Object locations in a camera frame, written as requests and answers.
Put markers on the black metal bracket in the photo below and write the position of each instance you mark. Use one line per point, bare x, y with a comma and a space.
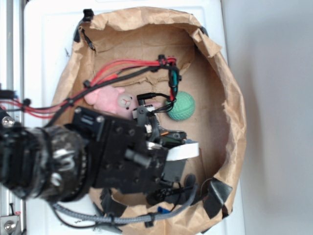
6, 121

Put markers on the aluminium frame rail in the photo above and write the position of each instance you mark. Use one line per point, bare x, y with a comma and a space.
12, 209

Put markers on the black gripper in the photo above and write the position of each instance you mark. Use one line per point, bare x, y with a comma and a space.
122, 155

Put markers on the brown paper lined bin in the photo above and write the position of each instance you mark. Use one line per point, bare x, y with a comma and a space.
219, 121

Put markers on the pink plush bunny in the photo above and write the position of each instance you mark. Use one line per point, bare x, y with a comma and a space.
114, 100

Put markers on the green dimpled ball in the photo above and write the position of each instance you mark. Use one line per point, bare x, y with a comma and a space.
183, 108

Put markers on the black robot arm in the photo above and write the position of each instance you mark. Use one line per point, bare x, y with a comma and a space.
48, 163

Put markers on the dark grey plush toy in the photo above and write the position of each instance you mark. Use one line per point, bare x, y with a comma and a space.
176, 196

